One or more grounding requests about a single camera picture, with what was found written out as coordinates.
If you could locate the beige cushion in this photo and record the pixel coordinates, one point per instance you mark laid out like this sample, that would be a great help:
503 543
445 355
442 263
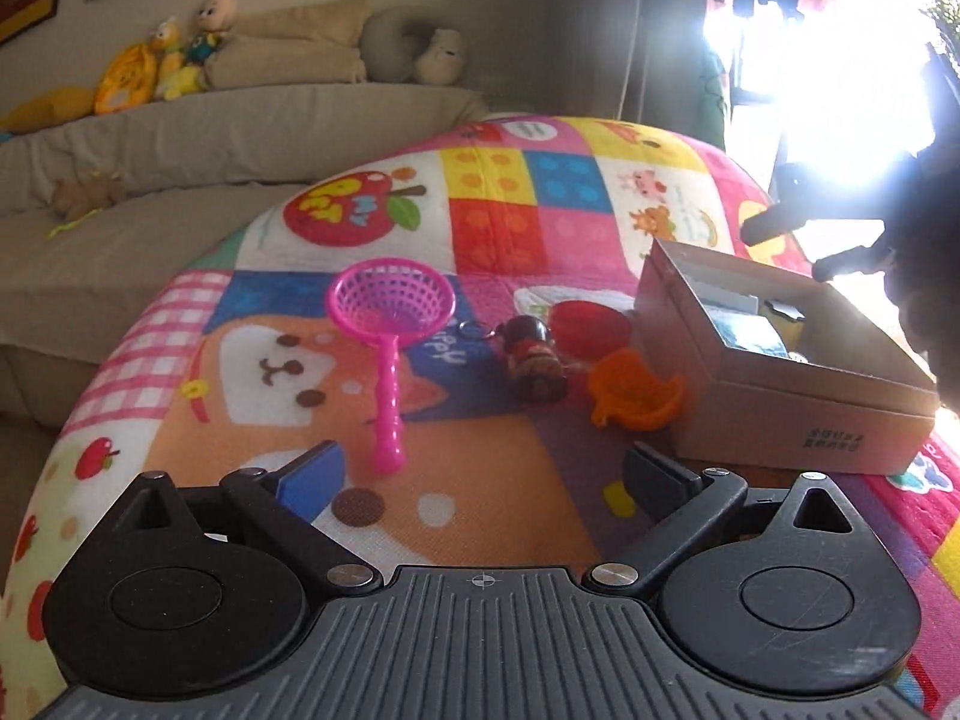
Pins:
285 64
307 19

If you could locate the orange toy cup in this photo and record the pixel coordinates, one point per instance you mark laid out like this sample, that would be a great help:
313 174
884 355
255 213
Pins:
637 390

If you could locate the yellow round plush bag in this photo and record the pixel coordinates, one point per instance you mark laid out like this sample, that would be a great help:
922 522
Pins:
124 79

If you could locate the brown plush toy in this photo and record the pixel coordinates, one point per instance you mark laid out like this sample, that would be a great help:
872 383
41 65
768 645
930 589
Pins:
82 193

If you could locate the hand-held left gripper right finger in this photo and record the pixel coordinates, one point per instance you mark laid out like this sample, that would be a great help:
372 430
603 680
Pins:
656 478

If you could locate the beige sofa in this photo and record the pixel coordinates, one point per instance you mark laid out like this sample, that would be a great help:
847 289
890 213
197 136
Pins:
150 255

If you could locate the grey curtain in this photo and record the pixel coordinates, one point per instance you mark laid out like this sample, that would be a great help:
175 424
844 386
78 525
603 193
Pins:
667 30

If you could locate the red toy bowl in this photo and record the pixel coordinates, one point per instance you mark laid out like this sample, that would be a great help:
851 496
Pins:
589 326

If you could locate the white bear plush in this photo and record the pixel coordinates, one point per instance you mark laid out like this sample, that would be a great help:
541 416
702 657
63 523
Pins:
442 56

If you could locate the grey neck pillow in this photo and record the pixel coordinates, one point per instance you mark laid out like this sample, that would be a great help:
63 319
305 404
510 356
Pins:
390 45

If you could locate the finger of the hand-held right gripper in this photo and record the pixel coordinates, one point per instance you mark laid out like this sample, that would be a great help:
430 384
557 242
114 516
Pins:
847 261
772 223

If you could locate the cartoon baby doll plush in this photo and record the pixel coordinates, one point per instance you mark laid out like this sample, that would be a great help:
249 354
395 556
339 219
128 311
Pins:
208 22

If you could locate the pink cardboard box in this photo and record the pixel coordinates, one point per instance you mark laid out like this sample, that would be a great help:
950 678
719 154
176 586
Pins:
795 405

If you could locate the pink plastic toy strainer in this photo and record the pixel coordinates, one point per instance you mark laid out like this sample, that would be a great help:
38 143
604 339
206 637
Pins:
390 300

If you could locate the green cloth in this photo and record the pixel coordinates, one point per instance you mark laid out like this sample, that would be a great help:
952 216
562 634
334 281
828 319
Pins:
716 101

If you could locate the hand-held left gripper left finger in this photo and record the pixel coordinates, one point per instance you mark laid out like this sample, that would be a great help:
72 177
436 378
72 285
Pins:
311 480

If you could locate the colourful cartoon play mat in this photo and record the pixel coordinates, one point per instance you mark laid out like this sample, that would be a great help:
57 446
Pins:
487 195

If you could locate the blue tissue packet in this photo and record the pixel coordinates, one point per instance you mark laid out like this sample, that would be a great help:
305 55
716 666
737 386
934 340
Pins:
746 334

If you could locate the yellow duck plush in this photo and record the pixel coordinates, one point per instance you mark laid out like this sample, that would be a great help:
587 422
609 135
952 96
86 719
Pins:
169 45

